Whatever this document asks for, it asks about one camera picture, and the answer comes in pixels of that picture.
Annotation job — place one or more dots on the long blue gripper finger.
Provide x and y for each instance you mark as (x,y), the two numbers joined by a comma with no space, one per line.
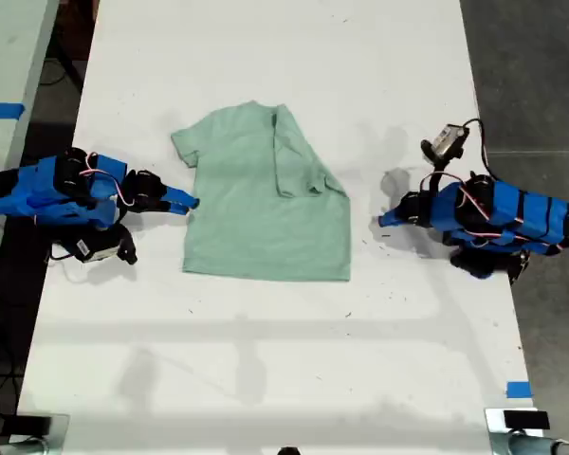
(391,221)
(182,195)

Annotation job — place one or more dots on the black clamp pad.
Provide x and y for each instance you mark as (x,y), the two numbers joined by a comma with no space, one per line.
(526,420)
(34,425)

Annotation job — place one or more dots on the grey metal pipe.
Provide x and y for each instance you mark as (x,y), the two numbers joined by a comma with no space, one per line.
(19,448)
(540,446)

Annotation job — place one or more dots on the black camera stalk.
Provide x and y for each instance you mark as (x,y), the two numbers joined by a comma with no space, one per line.
(438,173)
(128,245)

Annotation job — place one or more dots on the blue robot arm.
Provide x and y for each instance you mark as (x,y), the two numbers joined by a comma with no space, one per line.
(42,187)
(517,213)

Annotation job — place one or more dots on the pale green T-shirt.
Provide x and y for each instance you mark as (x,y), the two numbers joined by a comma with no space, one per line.
(246,227)

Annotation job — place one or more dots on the small black object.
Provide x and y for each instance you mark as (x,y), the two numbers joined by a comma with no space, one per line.
(289,451)

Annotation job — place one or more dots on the black camera box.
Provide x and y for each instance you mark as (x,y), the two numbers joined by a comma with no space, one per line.
(446,140)
(97,249)

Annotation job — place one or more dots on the short blue tape strip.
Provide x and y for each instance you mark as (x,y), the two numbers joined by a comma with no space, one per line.
(519,389)

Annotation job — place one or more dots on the metal table bracket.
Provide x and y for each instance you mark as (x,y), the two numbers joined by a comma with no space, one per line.
(59,429)
(493,426)

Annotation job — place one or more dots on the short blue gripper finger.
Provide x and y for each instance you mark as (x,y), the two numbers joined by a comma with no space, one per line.
(178,209)
(398,209)

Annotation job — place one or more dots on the long blue tape strip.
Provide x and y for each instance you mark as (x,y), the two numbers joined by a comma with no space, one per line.
(0,110)

